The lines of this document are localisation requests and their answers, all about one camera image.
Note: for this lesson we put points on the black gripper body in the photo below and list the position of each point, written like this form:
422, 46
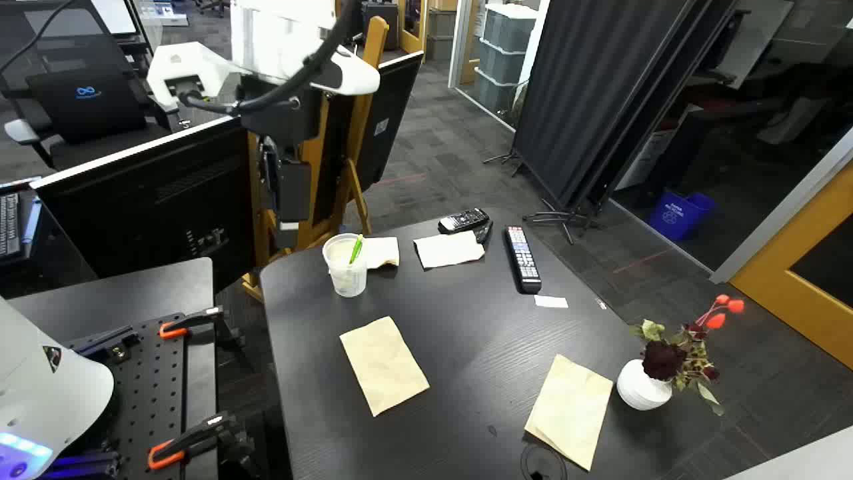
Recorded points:
287, 149

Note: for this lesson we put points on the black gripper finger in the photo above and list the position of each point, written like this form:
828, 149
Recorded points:
279, 209
300, 209

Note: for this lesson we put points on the green pen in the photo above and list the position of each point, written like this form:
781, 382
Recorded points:
356, 253

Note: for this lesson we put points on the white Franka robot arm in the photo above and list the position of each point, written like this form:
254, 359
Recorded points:
191, 71

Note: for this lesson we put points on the translucent plastic cup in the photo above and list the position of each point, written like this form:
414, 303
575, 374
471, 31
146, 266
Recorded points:
346, 271

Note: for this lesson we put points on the wooden chair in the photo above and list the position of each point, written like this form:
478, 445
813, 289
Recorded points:
311, 229

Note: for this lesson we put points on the crumpled pale paper napkin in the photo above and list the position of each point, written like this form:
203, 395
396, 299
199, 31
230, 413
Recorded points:
386, 254

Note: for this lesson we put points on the small black divider panel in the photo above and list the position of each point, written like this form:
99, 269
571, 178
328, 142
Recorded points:
390, 117

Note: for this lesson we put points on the large black divider panel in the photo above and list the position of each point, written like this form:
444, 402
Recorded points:
151, 205

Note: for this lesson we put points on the orange black clamp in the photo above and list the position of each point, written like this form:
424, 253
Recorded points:
187, 327
187, 442

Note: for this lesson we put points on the flat pale paper napkin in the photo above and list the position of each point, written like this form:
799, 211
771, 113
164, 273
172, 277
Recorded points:
448, 249

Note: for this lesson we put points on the short black remote control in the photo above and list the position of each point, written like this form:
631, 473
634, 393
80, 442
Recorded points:
463, 221

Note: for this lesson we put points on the beige paper napkin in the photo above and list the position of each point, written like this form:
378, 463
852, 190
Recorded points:
571, 413
386, 365

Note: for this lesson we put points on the black perforated breadboard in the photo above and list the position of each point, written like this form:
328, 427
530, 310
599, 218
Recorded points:
148, 391

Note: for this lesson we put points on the long black remote control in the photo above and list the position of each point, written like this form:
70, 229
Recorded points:
524, 259

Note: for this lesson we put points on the stacked grey storage drawers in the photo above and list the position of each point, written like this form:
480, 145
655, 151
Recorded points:
506, 49

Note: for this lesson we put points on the black keyboard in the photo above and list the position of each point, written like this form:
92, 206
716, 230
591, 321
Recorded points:
14, 225

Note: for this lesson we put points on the small white card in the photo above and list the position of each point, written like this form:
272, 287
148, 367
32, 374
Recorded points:
551, 303

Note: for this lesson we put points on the black curtain screen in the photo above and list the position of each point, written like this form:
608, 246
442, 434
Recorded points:
604, 89

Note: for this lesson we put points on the blue plastic bin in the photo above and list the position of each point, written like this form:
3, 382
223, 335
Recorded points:
680, 215

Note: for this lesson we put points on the round white vase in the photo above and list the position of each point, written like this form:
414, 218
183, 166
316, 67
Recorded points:
640, 387

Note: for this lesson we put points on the yellow wooden door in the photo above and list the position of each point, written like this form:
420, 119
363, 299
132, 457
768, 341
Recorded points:
781, 269

